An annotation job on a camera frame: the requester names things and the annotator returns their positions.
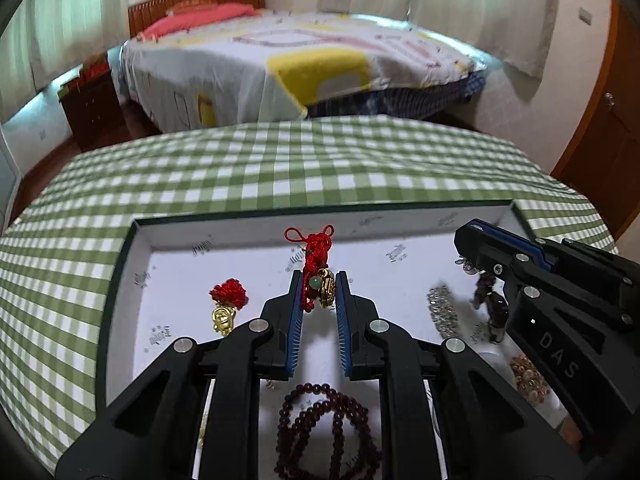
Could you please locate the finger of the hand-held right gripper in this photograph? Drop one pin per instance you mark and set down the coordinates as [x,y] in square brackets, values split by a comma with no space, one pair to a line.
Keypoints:
[515,239]
[492,257]

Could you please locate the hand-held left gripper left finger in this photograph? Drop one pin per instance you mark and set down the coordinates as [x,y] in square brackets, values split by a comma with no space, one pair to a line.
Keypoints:
[296,330]

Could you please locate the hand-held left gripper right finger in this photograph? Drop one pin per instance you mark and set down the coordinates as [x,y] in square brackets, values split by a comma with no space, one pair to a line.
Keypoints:
[344,330]

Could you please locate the silver rhinestone brooch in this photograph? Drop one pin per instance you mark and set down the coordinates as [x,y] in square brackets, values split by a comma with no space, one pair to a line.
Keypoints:
[444,310]

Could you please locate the small red knot gold charm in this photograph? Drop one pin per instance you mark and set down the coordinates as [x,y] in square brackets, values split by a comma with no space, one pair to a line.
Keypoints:
[222,317]

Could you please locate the red knot gold jade pendant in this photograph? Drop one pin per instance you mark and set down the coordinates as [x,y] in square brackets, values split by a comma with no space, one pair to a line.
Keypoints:
[315,252]

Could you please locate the dark green jewelry box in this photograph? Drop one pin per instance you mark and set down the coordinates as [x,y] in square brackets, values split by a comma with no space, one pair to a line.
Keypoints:
[180,280]

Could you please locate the gold pearl brooch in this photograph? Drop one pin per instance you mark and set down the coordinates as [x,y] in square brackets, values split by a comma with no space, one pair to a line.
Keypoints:
[529,377]

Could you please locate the wooden door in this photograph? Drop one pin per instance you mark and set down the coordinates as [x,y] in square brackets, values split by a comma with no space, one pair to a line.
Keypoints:
[610,150]

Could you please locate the green checked tablecloth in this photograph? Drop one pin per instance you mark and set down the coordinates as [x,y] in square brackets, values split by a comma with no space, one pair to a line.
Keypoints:
[250,160]

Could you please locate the white yellow printed bedspread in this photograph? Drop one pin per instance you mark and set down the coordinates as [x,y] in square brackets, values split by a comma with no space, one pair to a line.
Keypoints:
[250,60]

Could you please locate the dark wooden nightstand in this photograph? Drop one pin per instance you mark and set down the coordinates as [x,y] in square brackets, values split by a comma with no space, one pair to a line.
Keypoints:
[95,110]

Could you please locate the pink pillow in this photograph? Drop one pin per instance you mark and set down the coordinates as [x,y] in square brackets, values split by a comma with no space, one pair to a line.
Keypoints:
[200,17]

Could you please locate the white wardrobe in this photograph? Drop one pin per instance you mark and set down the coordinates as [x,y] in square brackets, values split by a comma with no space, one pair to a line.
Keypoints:
[7,175]

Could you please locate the red box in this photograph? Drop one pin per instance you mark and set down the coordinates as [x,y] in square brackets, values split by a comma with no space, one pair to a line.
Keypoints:
[94,71]

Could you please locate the wide pale window curtain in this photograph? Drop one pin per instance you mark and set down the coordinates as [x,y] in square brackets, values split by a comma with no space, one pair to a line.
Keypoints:
[65,15]

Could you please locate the white light switch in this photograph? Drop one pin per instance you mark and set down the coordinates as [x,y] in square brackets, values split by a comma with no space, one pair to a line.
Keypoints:
[585,16]

